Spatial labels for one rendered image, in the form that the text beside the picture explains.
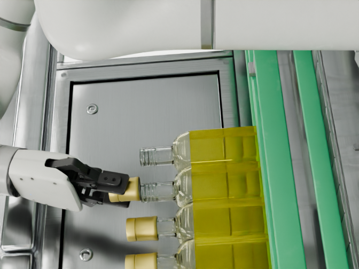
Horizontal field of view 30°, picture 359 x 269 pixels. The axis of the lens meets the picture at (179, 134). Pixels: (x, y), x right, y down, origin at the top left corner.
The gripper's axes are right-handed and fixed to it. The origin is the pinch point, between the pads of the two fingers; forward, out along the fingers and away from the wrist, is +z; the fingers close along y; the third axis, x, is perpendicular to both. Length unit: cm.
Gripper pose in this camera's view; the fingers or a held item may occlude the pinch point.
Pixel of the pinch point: (115, 189)
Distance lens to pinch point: 98.9
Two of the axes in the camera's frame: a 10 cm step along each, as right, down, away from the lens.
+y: -0.8, -5.3, -8.5
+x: 2.3, -8.3, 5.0
